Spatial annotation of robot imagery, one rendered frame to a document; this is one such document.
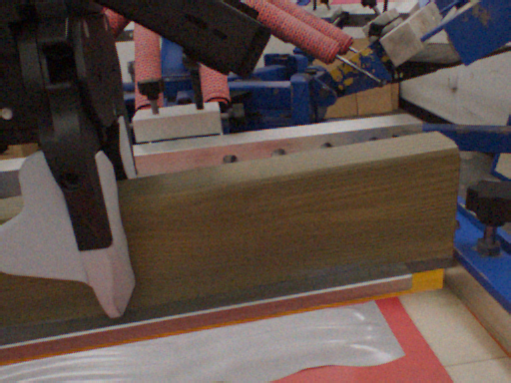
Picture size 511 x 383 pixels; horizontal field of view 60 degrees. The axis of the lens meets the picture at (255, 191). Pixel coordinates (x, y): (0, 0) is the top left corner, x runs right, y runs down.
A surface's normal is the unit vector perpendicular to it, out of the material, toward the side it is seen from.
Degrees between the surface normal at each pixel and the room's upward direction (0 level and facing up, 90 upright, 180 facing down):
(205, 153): 90
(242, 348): 34
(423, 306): 0
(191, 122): 90
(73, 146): 77
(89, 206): 104
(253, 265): 90
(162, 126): 90
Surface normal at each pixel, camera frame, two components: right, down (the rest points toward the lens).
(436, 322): -0.08, -0.91
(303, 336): -0.06, -0.59
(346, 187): 0.11, 0.40
